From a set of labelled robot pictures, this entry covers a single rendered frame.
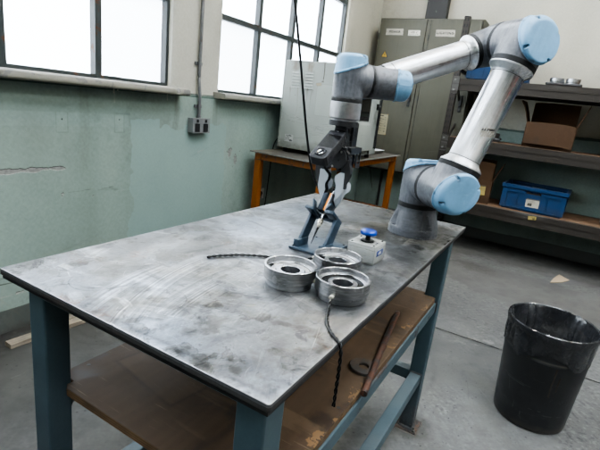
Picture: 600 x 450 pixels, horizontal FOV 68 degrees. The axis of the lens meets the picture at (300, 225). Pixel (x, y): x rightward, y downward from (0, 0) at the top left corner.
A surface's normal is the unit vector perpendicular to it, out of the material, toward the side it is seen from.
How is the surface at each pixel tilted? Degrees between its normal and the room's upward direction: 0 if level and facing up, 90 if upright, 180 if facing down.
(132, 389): 0
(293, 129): 90
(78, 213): 90
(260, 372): 0
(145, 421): 0
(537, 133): 83
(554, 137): 83
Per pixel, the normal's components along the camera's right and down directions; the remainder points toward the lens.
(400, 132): -0.51, 0.18
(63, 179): 0.85, 0.23
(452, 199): 0.19, 0.40
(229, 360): 0.11, -0.96
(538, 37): 0.31, 0.17
